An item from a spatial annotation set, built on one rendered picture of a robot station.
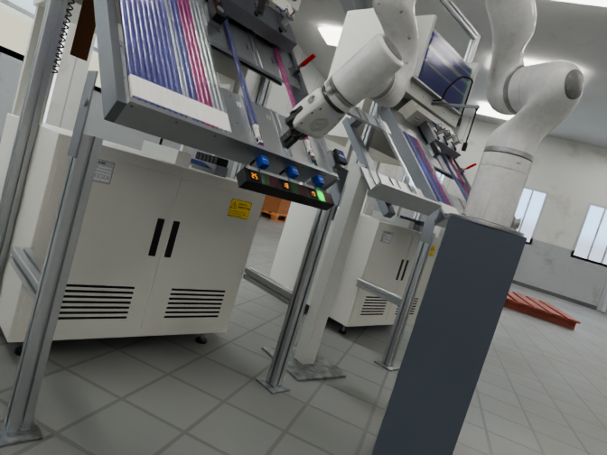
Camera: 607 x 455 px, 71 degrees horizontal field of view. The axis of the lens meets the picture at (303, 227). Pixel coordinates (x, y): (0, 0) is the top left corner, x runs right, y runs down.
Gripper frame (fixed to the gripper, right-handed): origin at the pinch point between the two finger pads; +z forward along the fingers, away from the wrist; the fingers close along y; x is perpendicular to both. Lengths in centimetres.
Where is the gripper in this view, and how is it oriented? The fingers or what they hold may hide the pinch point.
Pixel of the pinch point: (288, 138)
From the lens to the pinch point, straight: 105.9
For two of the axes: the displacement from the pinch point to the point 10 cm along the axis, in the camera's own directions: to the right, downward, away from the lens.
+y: 6.8, 1.4, 7.2
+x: -2.6, -8.7, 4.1
